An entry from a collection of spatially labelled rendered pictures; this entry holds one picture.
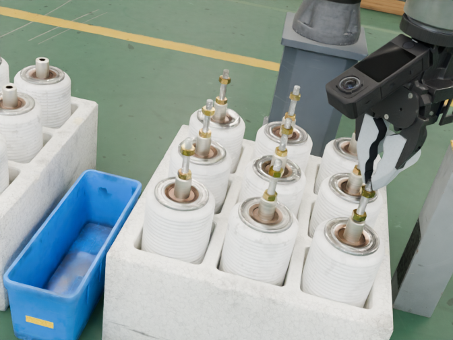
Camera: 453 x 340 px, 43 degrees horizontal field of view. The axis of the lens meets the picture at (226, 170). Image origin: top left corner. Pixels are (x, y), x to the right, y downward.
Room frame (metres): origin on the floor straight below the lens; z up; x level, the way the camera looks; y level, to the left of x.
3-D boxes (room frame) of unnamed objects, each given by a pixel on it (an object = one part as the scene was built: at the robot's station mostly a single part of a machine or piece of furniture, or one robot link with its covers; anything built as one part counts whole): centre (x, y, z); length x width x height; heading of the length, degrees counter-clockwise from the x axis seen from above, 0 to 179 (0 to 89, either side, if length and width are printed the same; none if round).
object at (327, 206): (0.73, -0.19, 0.16); 0.10 x 0.10 x 0.18
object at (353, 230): (0.62, -0.18, 0.26); 0.02 x 0.02 x 0.03
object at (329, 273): (0.62, -0.18, 0.16); 0.10 x 0.10 x 0.18
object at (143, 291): (0.75, -0.08, 0.09); 0.39 x 0.39 x 0.18; 84
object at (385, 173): (0.61, -0.21, 0.38); 0.06 x 0.03 x 0.09; 130
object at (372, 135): (0.64, -0.18, 0.38); 0.06 x 0.03 x 0.09; 130
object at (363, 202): (0.62, -0.18, 0.31); 0.01 x 0.01 x 0.08
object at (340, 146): (0.85, -0.21, 0.25); 0.08 x 0.08 x 0.01
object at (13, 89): (0.79, 0.36, 0.26); 0.02 x 0.02 x 0.03
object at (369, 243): (0.62, -0.18, 0.25); 0.08 x 0.08 x 0.01
